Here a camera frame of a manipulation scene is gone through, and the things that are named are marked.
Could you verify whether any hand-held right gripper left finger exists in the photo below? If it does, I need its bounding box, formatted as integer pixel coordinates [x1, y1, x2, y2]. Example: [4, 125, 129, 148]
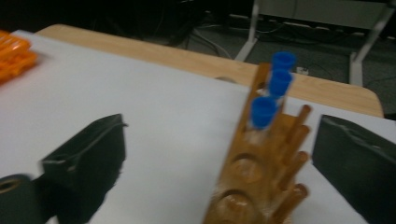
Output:
[41, 113, 129, 224]

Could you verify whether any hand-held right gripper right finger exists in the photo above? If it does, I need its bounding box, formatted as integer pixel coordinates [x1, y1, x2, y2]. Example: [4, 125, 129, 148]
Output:
[312, 114, 396, 224]

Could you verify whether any wooden test tube rack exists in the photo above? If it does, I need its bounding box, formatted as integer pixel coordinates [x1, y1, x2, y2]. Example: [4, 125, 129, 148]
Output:
[202, 62, 312, 224]

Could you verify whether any blue-capped test tube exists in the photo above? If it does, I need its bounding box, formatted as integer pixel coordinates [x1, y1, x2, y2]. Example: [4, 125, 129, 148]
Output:
[271, 50, 297, 74]
[247, 96, 278, 144]
[268, 69, 293, 99]

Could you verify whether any orange plastic tube rack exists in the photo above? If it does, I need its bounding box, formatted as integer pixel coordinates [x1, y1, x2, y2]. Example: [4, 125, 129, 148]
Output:
[0, 30, 39, 85]

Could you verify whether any white table mat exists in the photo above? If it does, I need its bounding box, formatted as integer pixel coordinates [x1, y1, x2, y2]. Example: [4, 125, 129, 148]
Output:
[0, 29, 396, 224]

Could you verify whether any grey metal stand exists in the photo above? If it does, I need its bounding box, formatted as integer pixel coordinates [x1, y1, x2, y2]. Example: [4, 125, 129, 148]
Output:
[234, 0, 396, 88]

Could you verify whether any black floor cable bundle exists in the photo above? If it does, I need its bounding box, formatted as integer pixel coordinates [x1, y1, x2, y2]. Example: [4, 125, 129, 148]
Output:
[167, 8, 206, 50]

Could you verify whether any white floor cable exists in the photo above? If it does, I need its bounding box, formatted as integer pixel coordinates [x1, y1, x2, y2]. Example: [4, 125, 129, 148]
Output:
[192, 29, 233, 60]

